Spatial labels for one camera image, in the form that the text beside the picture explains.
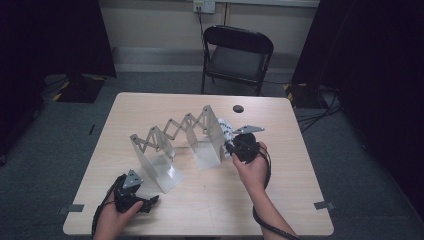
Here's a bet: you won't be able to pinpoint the hand-held gripper cable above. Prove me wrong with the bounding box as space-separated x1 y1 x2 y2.
252 145 301 240
91 174 125 239

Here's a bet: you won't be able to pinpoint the black stand base yellow stripes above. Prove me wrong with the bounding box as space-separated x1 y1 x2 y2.
52 73 107 104
283 81 321 109

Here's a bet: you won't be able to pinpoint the white expandable metal book rack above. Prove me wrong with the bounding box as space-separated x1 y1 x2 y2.
129 104 228 194

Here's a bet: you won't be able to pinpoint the right hand-held gripper cable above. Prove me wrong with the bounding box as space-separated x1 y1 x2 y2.
252 145 301 240

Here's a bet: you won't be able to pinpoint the left hand-held gripper cable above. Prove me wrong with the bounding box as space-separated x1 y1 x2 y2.
91 174 125 239

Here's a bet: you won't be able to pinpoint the white wall socket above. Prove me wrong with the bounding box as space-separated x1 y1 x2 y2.
192 0 217 15

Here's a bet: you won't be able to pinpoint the white cloth with black print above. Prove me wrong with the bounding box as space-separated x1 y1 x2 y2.
217 117 236 159

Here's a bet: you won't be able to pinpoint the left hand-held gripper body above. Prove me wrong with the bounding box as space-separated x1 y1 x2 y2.
113 168 145 214

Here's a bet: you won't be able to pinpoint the black curtain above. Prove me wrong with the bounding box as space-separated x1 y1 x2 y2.
292 0 424 211
0 0 117 158

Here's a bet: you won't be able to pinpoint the black folding chair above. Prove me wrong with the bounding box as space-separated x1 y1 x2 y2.
200 24 275 98

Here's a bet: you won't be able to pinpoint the black cable from wall socket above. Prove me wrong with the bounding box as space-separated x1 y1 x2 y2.
196 5 208 68

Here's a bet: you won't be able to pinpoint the grey tape strip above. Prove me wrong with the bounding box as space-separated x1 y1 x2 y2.
57 203 85 215
313 200 336 211

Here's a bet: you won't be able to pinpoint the black floor cables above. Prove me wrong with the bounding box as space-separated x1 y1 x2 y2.
294 84 344 134

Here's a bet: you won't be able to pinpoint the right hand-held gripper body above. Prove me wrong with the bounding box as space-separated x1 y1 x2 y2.
231 124 265 164

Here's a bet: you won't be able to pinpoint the person's right hand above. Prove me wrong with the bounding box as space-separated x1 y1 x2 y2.
232 141 270 198

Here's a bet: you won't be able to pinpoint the person's left hand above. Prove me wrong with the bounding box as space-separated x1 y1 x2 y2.
93 196 144 240

